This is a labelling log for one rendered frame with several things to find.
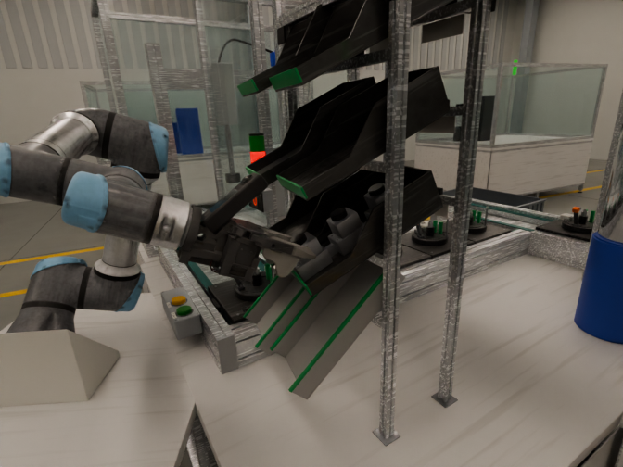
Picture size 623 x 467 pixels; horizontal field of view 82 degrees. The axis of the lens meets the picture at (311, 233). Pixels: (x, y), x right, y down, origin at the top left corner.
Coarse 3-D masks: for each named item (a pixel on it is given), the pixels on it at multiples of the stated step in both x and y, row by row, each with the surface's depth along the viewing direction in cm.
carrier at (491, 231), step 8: (488, 208) 150; (472, 216) 154; (480, 216) 156; (472, 224) 155; (480, 224) 154; (488, 224) 160; (448, 232) 153; (472, 232) 150; (480, 232) 150; (488, 232) 151; (496, 232) 151; (504, 232) 150; (472, 240) 142; (480, 240) 143
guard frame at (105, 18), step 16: (96, 0) 138; (272, 0) 169; (288, 0) 173; (112, 16) 179; (128, 16) 183; (144, 16) 186; (160, 16) 190; (96, 32) 178; (112, 48) 142; (112, 64) 143
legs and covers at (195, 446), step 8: (200, 424) 109; (192, 432) 156; (200, 432) 108; (616, 432) 77; (192, 440) 152; (200, 440) 109; (608, 440) 75; (616, 440) 78; (192, 448) 148; (200, 448) 110; (208, 448) 111; (600, 448) 73; (608, 448) 77; (616, 448) 80; (192, 456) 145; (200, 456) 111; (208, 456) 113; (592, 456) 72; (600, 456) 75; (608, 456) 79; (616, 456) 82; (192, 464) 146; (200, 464) 112; (208, 464) 114; (584, 464) 70; (592, 464) 73; (600, 464) 77; (608, 464) 80
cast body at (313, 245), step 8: (296, 240) 61; (304, 240) 61; (312, 240) 61; (312, 248) 61; (320, 248) 62; (328, 248) 65; (336, 248) 65; (320, 256) 62; (328, 256) 63; (304, 264) 62; (312, 264) 62; (320, 264) 63; (328, 264) 64; (304, 272) 62; (312, 272) 63; (304, 280) 62
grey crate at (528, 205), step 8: (448, 192) 284; (472, 192) 294; (480, 192) 287; (488, 192) 282; (496, 192) 275; (504, 192) 271; (488, 200) 283; (496, 200) 277; (504, 200) 272; (512, 200) 267; (520, 200) 261; (528, 200) 256; (536, 200) 252; (544, 200) 246; (528, 208) 238; (536, 208) 244
